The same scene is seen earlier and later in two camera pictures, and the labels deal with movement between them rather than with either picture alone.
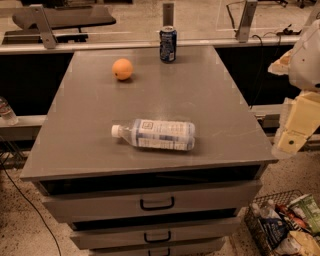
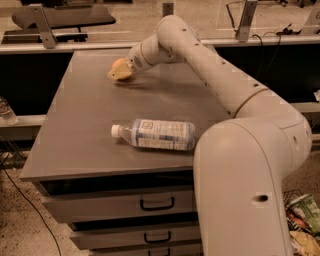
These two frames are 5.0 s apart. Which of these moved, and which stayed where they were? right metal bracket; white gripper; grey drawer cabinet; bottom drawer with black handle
Moved: white gripper
Stayed: grey drawer cabinet; right metal bracket; bottom drawer with black handle
